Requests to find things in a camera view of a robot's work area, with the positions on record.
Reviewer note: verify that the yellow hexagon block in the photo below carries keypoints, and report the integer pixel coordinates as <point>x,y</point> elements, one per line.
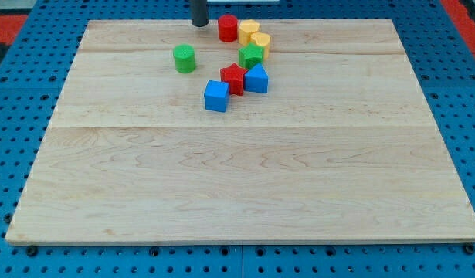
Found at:
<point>245,29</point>

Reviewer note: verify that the light wooden board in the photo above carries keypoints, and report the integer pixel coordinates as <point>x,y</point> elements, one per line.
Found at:
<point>342,149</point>

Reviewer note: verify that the green cylinder block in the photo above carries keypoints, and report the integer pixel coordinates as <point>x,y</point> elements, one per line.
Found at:
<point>184,57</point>

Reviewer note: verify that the red cylinder block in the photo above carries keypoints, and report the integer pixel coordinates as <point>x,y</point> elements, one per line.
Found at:
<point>227,28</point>

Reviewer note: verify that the blue triangle block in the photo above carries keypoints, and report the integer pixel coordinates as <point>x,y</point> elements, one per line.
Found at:
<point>256,79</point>

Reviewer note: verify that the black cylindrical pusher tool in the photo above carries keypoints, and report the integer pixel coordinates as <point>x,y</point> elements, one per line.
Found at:
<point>199,12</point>

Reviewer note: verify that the yellow heart block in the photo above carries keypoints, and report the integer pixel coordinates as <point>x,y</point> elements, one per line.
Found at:
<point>264,40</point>

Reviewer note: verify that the green star block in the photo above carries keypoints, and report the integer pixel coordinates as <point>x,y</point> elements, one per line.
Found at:
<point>250,55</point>

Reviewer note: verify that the red star block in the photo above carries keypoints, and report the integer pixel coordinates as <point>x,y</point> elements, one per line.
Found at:
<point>234,75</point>

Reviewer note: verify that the blue cube block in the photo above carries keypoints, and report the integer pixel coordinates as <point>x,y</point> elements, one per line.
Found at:
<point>216,96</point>

